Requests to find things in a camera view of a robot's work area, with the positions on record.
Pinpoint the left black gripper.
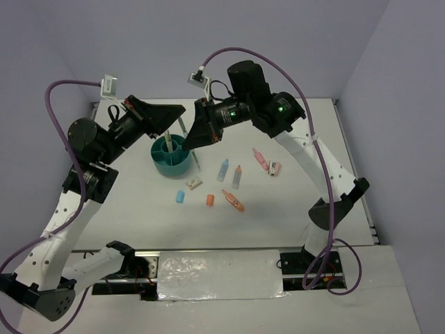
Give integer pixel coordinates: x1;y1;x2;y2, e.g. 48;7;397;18
100;97;188;166

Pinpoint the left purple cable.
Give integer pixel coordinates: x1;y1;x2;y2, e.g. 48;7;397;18
0;79;104;333

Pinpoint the white eraser box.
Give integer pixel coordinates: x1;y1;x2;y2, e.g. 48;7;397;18
186;177;202;190

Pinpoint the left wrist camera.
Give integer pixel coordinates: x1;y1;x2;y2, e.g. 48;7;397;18
100;74;118;100

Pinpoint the orange marker cap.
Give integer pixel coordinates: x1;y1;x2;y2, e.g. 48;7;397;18
206;194;215;206

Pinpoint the orange highlighter marker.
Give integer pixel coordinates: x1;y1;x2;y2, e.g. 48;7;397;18
232;165;242;189

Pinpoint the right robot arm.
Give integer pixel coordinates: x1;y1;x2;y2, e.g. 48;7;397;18
182;61;369;272

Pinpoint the orange utility cutter pen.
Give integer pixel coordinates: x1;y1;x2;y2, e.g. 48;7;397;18
222;189;245;212

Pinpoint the teal round organizer container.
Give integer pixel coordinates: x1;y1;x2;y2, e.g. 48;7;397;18
150;134;191;177

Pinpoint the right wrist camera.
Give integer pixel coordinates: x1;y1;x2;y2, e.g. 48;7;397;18
188;67;211;100

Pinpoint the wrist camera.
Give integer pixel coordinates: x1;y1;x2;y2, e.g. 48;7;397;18
100;74;118;100
188;67;211;100

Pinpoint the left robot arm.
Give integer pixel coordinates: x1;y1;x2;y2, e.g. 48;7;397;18
1;95;185;321

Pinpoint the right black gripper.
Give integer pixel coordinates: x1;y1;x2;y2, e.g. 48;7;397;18
181;94;252;149

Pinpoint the blue highlighter marker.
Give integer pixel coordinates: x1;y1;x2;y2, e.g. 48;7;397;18
217;159;229;182

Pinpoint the silver foil cover plate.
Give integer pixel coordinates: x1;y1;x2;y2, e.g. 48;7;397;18
157;250;286;301

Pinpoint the blue marker cap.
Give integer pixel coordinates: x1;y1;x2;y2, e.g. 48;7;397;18
175;190;185;204

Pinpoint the yellow thin pen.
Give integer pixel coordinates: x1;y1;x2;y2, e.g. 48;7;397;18
164;130;174;153

